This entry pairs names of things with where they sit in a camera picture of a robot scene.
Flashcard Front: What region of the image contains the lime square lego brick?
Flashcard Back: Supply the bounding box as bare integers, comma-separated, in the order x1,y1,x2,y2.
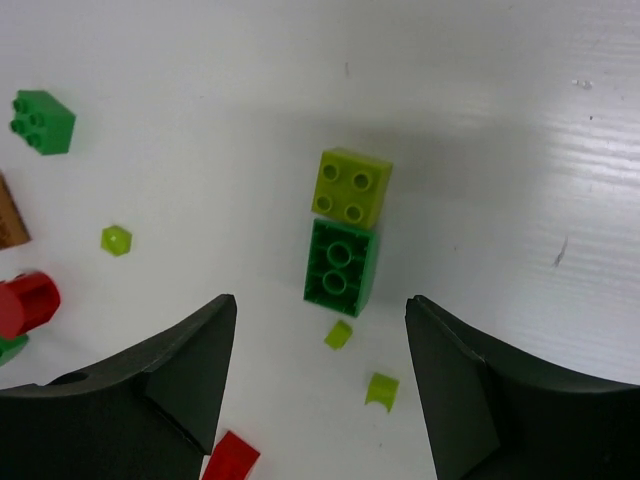
311,147,393,230

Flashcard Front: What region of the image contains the tiny lime lego stud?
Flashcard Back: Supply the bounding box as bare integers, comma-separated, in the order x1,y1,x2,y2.
101,225,132,256

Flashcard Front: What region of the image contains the red round lego piece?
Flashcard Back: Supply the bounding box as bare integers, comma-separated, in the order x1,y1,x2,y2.
1,271,61,340

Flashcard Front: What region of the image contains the red rectangular lego brick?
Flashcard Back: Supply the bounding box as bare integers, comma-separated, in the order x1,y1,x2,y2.
202,430,261,480

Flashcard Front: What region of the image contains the orange brown lego brick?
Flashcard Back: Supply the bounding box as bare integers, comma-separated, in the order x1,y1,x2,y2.
0,174,31,250

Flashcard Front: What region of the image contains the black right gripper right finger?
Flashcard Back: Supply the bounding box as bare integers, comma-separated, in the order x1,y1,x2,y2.
405,295,639,479

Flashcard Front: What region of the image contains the tiny lime lego arch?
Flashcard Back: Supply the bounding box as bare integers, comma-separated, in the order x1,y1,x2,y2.
365,372,399,413

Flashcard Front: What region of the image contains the green square lego brick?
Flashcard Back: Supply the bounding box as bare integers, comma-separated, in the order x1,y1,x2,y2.
0,334,29,366

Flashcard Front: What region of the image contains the tiny lime lego slope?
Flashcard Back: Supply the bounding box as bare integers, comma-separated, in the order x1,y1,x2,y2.
324,320,353,350

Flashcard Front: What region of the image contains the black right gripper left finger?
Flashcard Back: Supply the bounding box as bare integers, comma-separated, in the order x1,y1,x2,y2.
1,294,236,480

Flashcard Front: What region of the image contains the green upside-down lego brick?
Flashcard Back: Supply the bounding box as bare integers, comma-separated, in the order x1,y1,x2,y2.
303,218,379,318

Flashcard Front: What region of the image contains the green small lego brick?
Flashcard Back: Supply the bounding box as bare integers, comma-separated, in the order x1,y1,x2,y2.
9,90,76,155

